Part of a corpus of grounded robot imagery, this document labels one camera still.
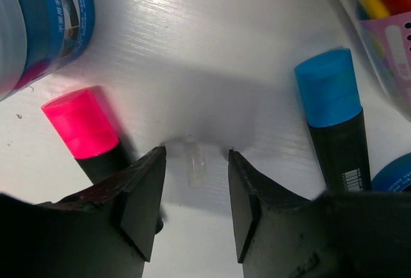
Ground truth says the pink cap black highlighter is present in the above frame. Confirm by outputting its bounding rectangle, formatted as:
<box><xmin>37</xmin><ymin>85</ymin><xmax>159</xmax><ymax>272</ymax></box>
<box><xmin>41</xmin><ymin>87</ymin><xmax>134</xmax><ymax>184</ymax></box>

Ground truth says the blue-lidded round jar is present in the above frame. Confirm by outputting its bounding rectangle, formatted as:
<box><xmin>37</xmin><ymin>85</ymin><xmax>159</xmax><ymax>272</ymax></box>
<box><xmin>372</xmin><ymin>153</ymin><xmax>411</xmax><ymax>192</ymax></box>
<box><xmin>1</xmin><ymin>0</ymin><xmax>95</xmax><ymax>99</ymax></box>

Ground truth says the right blue-lidded round jar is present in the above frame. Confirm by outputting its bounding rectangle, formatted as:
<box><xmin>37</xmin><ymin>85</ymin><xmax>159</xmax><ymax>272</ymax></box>
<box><xmin>372</xmin><ymin>153</ymin><xmax>411</xmax><ymax>192</ymax></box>

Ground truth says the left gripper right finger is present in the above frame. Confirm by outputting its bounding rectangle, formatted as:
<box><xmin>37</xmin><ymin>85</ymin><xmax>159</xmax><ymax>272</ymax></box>
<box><xmin>228</xmin><ymin>150</ymin><xmax>410</xmax><ymax>277</ymax></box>

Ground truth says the left blue-lidded round jar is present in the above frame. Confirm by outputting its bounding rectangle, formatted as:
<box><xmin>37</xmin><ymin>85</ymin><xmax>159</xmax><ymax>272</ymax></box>
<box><xmin>1</xmin><ymin>0</ymin><xmax>95</xmax><ymax>99</ymax></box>

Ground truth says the blue cap black highlighter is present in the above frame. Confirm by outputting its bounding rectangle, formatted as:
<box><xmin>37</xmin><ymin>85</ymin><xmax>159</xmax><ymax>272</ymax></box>
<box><xmin>294</xmin><ymin>48</ymin><xmax>372</xmax><ymax>191</ymax></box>

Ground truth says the clear case of coloured pens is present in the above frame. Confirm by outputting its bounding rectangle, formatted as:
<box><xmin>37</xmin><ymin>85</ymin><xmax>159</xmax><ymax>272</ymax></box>
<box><xmin>339</xmin><ymin>0</ymin><xmax>410</xmax><ymax>119</ymax></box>

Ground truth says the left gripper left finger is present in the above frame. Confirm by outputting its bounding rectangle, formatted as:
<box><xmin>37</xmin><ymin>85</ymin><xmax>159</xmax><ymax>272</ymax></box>
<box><xmin>1</xmin><ymin>146</ymin><xmax>166</xmax><ymax>277</ymax></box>

